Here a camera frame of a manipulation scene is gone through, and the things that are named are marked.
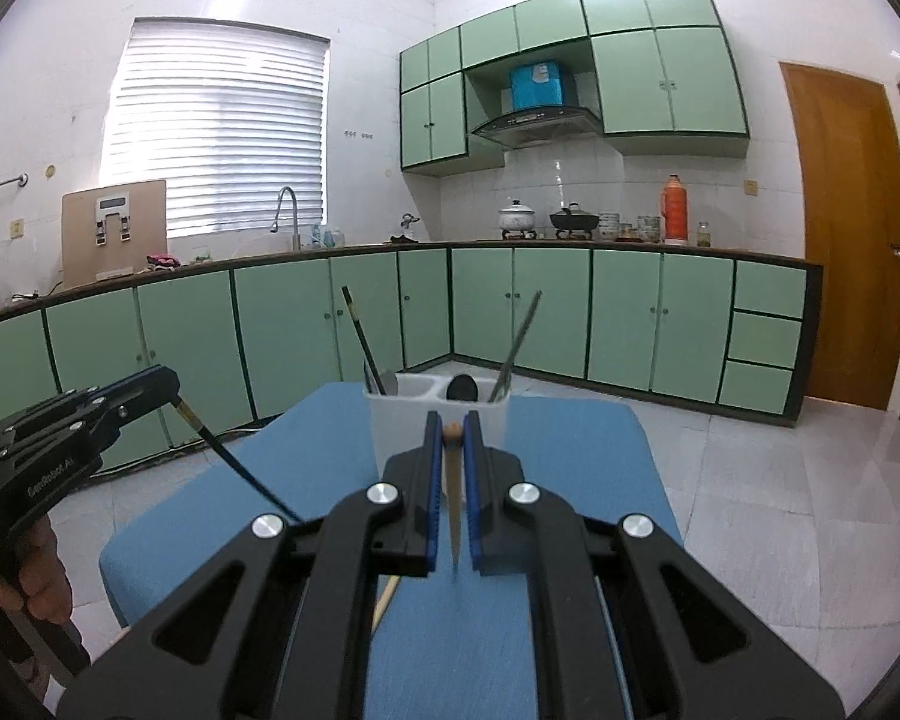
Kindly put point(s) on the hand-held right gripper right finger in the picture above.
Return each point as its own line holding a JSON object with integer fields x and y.
{"x": 475, "y": 495}

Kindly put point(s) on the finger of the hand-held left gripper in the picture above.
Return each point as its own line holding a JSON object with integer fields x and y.
{"x": 105, "y": 420}
{"x": 131, "y": 381}

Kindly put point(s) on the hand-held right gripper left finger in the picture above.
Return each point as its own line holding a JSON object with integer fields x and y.
{"x": 436, "y": 495}

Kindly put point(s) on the wooden chopstick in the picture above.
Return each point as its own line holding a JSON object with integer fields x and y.
{"x": 384, "y": 604}
{"x": 455, "y": 480}

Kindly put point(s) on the white two-compartment utensil holder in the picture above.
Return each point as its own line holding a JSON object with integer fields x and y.
{"x": 405, "y": 439}

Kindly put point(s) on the black spoon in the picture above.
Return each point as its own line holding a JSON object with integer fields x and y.
{"x": 461, "y": 388}

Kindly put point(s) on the black chopstick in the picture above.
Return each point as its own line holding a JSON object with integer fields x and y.
{"x": 361, "y": 334}
{"x": 240, "y": 465}

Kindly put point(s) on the person's left hand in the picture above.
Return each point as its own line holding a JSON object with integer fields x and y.
{"x": 45, "y": 570}

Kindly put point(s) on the red cloth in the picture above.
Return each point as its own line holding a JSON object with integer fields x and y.
{"x": 163, "y": 262}

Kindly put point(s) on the blue tablecloth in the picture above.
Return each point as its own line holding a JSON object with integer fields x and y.
{"x": 292, "y": 450}

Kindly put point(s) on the brown cardboard box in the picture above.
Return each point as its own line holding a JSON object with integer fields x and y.
{"x": 146, "y": 229}

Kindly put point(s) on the green base cabinets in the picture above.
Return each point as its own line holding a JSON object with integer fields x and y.
{"x": 555, "y": 307}

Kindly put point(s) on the chrome kitchen faucet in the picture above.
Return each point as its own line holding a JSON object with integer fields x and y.
{"x": 292, "y": 206}

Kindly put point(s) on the bottles by sink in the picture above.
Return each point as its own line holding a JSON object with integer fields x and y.
{"x": 326, "y": 237}

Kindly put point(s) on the small dark ornament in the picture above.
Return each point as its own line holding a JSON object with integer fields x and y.
{"x": 409, "y": 229}

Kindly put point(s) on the white window blind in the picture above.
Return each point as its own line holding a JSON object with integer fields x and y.
{"x": 217, "y": 127}

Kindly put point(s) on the white cooking pot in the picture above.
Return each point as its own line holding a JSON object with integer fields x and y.
{"x": 517, "y": 219}

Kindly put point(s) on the black wok with lid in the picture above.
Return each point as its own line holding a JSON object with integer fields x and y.
{"x": 574, "y": 221}

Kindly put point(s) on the stack of white bowls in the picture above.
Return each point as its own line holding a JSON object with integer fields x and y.
{"x": 609, "y": 226}

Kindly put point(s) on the small bowls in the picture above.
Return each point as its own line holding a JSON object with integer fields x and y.
{"x": 627, "y": 232}

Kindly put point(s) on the patterned bowl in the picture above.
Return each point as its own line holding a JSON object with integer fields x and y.
{"x": 649, "y": 229}

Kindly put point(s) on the glass jar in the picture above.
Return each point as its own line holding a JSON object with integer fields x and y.
{"x": 703, "y": 235}

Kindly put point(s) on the orange thermos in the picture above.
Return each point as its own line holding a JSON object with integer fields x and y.
{"x": 675, "y": 210}

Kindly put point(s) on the black range hood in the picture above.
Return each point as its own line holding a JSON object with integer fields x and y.
{"x": 536, "y": 126}

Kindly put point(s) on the green wall cabinets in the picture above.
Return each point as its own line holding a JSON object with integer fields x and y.
{"x": 667, "y": 82}

